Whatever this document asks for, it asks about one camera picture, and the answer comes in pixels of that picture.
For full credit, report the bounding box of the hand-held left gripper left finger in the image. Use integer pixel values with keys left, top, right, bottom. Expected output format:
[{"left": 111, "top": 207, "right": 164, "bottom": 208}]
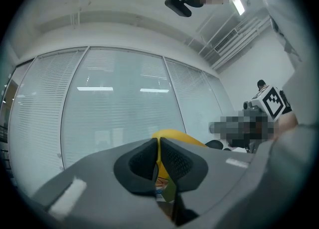
[{"left": 31, "top": 137, "right": 175, "bottom": 229}]

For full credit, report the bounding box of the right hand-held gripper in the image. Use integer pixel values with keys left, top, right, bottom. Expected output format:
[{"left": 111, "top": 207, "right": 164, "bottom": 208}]
[{"left": 239, "top": 85, "right": 293, "bottom": 124}]

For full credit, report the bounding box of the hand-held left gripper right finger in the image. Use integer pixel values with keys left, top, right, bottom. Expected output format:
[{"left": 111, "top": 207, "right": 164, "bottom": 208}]
[{"left": 159, "top": 137, "right": 255, "bottom": 227}]

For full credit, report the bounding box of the person's right forearm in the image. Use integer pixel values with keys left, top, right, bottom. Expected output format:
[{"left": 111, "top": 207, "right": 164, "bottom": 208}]
[{"left": 274, "top": 112, "right": 299, "bottom": 141}]

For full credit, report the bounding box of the black office chair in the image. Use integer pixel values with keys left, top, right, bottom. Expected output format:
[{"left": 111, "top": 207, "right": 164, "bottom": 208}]
[{"left": 204, "top": 139, "right": 233, "bottom": 151}]

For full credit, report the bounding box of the person's light grey shirt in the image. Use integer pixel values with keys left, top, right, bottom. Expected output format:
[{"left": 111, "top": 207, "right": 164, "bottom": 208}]
[{"left": 199, "top": 0, "right": 319, "bottom": 229}]

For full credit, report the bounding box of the yellow rounded object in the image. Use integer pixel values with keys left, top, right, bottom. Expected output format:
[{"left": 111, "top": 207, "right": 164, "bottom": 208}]
[{"left": 151, "top": 128, "right": 208, "bottom": 178}]

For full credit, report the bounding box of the glass partition with white blinds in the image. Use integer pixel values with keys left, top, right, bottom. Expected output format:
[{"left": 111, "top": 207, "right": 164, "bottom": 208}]
[{"left": 7, "top": 46, "right": 235, "bottom": 194}]

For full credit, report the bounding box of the white ceiling air vent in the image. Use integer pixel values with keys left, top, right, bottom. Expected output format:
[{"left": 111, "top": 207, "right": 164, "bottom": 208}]
[{"left": 213, "top": 28, "right": 238, "bottom": 52}]

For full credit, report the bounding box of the ceiling light panel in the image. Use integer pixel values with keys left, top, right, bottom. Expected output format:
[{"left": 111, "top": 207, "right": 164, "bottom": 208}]
[{"left": 231, "top": 0, "right": 246, "bottom": 16}]

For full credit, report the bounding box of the black head-worn camera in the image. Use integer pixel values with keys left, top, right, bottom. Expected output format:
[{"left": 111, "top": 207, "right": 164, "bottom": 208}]
[{"left": 164, "top": 0, "right": 193, "bottom": 18}]

